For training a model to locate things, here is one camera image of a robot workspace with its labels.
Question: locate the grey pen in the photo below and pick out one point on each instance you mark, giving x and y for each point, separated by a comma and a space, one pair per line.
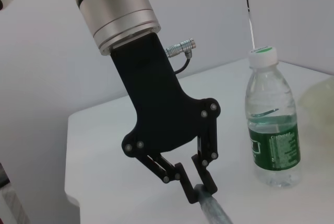
212, 205

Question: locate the green glass fruit plate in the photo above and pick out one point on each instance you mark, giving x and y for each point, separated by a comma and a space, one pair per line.
318, 98

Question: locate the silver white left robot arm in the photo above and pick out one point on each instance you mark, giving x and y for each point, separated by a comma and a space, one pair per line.
117, 12

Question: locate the clear green-label water bottle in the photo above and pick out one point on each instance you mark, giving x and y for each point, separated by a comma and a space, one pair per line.
272, 130

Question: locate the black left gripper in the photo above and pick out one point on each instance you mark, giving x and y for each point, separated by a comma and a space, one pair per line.
161, 114

